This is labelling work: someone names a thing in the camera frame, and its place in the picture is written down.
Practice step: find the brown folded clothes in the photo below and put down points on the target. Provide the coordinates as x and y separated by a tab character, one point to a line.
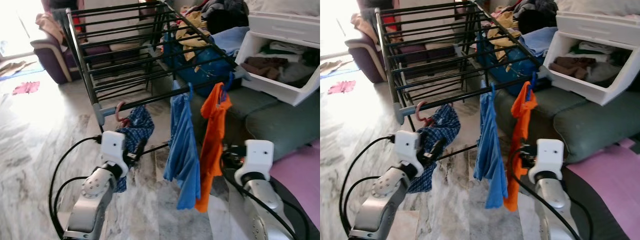
567	65
260	64

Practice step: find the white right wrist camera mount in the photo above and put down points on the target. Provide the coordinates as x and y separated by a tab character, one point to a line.
549	152
257	155

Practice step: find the blue bag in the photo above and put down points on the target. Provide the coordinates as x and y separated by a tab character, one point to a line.
510	75
200	75

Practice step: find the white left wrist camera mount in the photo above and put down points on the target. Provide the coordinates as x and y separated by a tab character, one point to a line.
114	147
407	147

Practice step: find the purple armchair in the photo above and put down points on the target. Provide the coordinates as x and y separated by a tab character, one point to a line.
367	62
55	62

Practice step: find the peach cloth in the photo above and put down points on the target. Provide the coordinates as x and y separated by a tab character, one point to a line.
50	25
362	25

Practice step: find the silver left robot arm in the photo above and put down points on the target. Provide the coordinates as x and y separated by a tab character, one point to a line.
92	195
385	192

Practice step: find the blue checked shirt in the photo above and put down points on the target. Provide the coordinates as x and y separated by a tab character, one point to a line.
447	122
142	125

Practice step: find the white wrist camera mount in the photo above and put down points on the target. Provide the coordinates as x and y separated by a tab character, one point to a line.
114	147
549	152
407	147
257	155

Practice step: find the black garment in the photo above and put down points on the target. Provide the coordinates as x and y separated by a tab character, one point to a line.
532	20
225	20

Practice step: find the small pink floor item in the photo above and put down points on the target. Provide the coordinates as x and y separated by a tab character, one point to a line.
341	87
26	88

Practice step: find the white plastic storage bin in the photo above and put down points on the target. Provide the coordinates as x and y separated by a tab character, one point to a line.
280	30
590	27

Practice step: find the plain blue shirt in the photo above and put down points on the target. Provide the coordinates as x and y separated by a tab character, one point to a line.
182	145
492	150

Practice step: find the pink mat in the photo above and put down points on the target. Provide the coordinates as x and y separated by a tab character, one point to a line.
300	180
610	180

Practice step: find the beige floor cloth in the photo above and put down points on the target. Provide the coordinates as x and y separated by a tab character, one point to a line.
15	67
330	67

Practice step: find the light blue folded garment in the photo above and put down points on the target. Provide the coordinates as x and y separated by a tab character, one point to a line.
540	40
230	40

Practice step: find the grey folded clothes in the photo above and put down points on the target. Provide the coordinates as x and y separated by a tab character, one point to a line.
605	72
297	75

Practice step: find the orange shirt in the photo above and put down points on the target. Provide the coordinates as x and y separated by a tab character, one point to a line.
212	140
520	130

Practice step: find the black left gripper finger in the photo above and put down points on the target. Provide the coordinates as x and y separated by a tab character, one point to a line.
141	149
439	146

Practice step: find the green leather sofa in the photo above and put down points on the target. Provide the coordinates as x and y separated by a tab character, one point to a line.
280	125
590	125

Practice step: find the yellow crumpled garment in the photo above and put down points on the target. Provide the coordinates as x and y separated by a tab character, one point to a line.
502	30
192	32

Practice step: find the pink plastic hanger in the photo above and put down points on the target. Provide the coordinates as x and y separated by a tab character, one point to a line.
419	112
117	114

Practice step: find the black metal drying rack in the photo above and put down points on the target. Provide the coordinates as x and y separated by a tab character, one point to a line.
99	114
400	113

